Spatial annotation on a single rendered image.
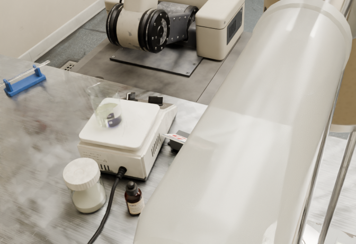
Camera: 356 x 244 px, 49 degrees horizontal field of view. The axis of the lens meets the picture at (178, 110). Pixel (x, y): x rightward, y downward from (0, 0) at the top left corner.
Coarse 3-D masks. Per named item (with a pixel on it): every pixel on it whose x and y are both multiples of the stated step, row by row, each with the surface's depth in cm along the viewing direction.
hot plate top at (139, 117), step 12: (132, 108) 74; (144, 108) 74; (156, 108) 74; (132, 120) 72; (144, 120) 71; (84, 132) 70; (96, 132) 70; (108, 132) 70; (120, 132) 69; (132, 132) 69; (144, 132) 69; (108, 144) 68; (120, 144) 67; (132, 144) 67
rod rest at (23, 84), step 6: (36, 72) 99; (24, 78) 99; (30, 78) 99; (36, 78) 98; (42, 78) 99; (6, 84) 94; (12, 84) 97; (18, 84) 97; (24, 84) 97; (30, 84) 97; (6, 90) 95; (12, 90) 95; (18, 90) 95
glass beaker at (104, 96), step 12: (96, 84) 69; (108, 84) 70; (96, 96) 70; (108, 96) 65; (96, 108) 67; (108, 108) 67; (120, 108) 69; (96, 120) 70; (108, 120) 69; (120, 120) 70
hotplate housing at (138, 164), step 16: (160, 112) 76; (160, 128) 74; (80, 144) 70; (96, 144) 70; (144, 144) 69; (160, 144) 76; (96, 160) 71; (112, 160) 70; (128, 160) 68; (144, 160) 68; (128, 176) 72; (144, 176) 71
